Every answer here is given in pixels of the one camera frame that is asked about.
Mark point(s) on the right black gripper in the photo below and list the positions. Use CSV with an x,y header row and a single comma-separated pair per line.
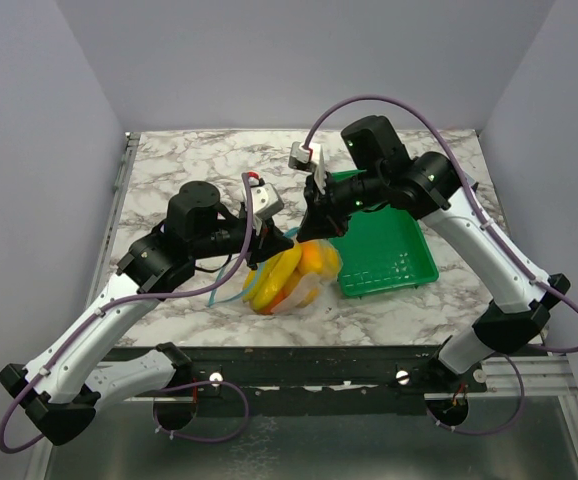
x,y
321,219

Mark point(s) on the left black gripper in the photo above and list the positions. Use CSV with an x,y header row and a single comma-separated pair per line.
x,y
269,243

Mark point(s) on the red yellow mango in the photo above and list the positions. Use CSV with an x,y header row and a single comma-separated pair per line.
x,y
319,257

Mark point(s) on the yellow banana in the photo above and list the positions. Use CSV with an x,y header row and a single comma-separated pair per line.
x,y
283,265

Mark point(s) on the clear zip top bag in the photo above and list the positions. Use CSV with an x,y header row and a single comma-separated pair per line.
x,y
239,290

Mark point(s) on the green plastic bin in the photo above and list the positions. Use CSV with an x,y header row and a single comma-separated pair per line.
x,y
382,250

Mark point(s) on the orange fruit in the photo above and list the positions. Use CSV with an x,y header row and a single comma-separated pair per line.
x,y
268,309

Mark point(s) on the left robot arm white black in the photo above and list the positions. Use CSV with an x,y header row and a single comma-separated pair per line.
x,y
63,388

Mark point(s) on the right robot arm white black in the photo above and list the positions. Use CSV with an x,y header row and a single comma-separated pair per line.
x,y
428,188

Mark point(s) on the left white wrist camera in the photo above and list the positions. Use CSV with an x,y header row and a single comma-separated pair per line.
x,y
266,199

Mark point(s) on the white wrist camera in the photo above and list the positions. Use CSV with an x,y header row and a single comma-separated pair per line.
x,y
266,199
309,159

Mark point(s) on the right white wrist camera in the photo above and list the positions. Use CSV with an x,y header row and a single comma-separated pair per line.
x,y
309,159

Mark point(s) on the black mounting rail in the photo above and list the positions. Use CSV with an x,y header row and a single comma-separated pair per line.
x,y
309,381

